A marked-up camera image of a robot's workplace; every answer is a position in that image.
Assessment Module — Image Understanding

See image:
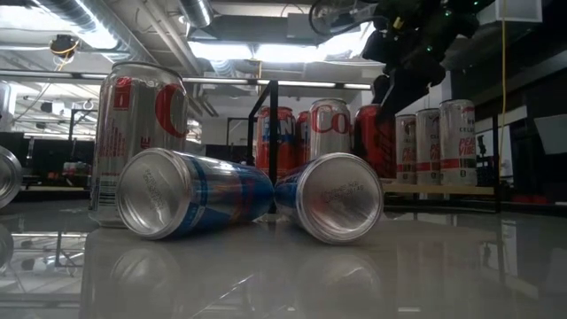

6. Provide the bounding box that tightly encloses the black mesh cart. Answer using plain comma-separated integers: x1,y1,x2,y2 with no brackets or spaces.
473,135,500,190

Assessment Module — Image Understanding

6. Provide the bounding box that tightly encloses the silver spiral air duct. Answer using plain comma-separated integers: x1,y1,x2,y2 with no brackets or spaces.
37,0,218,119

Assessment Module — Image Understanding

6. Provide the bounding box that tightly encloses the black yellow cable reel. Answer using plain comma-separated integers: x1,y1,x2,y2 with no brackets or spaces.
48,34,81,61

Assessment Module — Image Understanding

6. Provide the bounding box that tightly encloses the wooden shelf black metal frame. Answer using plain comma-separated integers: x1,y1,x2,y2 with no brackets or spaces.
245,81,504,214

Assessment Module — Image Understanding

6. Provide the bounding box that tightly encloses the teal Red Bull can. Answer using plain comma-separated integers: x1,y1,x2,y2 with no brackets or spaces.
273,152,384,245

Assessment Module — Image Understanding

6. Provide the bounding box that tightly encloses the white Celsius can black lid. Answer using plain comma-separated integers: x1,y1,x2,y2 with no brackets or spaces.
416,107,441,186
438,98,478,187
395,113,418,185

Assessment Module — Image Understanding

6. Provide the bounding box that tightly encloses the silver blue Red Bull can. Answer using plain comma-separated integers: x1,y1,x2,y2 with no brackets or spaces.
115,147,276,242

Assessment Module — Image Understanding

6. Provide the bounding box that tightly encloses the dark red soda can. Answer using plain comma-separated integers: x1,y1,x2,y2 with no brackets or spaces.
0,145,23,209

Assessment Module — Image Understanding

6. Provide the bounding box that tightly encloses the long fluorescent light bar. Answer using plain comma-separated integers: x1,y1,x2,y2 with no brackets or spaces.
0,68,373,92

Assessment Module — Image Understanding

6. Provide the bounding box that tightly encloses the black rectangular frame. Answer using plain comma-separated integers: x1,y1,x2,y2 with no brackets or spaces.
226,116,252,163

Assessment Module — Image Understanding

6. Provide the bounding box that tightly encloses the colourful wrapped package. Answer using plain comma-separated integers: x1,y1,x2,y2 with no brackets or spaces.
61,161,92,178

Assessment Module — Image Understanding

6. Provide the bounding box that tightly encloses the black metal rack frame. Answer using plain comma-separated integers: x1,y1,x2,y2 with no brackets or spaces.
68,108,98,143

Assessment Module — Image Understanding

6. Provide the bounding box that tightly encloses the grey tilted panel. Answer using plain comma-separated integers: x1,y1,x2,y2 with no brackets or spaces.
533,113,567,155

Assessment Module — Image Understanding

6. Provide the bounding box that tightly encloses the white ventilation unit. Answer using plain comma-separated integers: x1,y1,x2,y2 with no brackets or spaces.
476,0,544,24

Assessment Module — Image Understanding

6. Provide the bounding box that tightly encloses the silver Diet Coke can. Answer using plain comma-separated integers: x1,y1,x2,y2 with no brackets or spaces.
308,97,353,163
88,60,190,230

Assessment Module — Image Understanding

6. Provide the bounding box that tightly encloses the black partition screen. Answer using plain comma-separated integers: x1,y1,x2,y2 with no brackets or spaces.
24,139,97,187

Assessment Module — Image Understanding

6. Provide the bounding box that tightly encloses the Fanta soda can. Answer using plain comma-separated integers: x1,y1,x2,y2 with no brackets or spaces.
255,105,298,178
295,110,311,167

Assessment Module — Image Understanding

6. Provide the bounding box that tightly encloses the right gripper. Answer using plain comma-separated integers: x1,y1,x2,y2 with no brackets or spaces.
361,26,447,119

